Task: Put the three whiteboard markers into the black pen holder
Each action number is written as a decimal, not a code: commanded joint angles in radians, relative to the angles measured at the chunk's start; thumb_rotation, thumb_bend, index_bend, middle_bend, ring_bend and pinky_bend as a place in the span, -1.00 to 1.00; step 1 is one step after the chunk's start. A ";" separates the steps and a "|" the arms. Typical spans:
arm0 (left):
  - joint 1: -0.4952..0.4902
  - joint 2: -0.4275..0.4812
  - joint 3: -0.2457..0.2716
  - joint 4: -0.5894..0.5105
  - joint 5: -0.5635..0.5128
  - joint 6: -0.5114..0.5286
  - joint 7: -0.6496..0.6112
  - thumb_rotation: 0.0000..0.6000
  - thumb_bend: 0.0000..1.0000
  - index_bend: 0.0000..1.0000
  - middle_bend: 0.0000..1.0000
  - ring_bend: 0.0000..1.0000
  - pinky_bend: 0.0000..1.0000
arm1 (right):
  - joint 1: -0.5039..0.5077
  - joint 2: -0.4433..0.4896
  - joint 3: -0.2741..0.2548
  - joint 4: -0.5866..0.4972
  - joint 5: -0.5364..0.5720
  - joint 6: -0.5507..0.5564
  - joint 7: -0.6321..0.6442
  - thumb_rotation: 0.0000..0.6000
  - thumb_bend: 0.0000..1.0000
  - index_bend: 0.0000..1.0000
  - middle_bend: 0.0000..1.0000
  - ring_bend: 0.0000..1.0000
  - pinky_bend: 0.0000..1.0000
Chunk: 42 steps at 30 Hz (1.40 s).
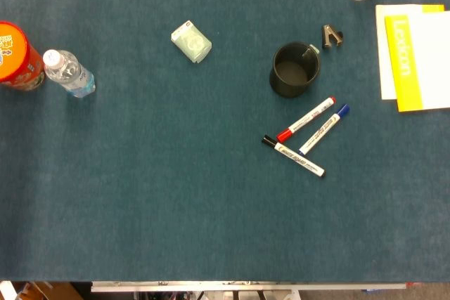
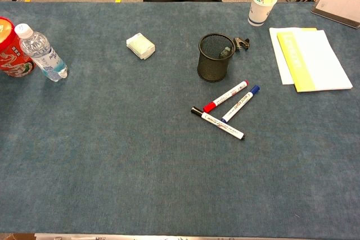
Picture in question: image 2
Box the red cap whiteboard marker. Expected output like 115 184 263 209
202 80 249 113

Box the black cap whiteboard marker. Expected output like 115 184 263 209
191 106 246 141

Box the blue cap whiteboard marker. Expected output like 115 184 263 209
221 84 260 123

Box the black mesh pen holder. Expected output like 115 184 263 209
197 33 235 83

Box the green white tissue pack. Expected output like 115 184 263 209
125 33 156 60

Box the blue felt table cloth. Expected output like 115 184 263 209
0 1 360 237

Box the white paper sheet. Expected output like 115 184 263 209
269 27 303 85

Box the white paper cup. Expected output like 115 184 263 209
247 0 279 27

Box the clear plastic water bottle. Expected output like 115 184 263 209
14 23 69 82

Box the yellow Lexicon notepad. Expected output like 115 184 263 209
277 28 353 93

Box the red instant noodle cup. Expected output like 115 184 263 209
0 16 36 78

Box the grey closed notebook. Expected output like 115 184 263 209
310 0 360 29

